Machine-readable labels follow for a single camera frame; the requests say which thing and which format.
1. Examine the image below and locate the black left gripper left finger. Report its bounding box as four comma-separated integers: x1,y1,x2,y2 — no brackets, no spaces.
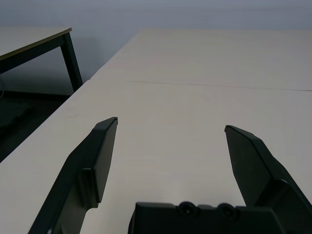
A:
28,117,119,234

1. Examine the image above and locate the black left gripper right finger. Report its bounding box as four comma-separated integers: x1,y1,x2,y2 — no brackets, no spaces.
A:
224,125,312,234

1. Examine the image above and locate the black floor mat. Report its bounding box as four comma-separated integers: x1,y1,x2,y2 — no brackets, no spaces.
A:
0,99,34,131

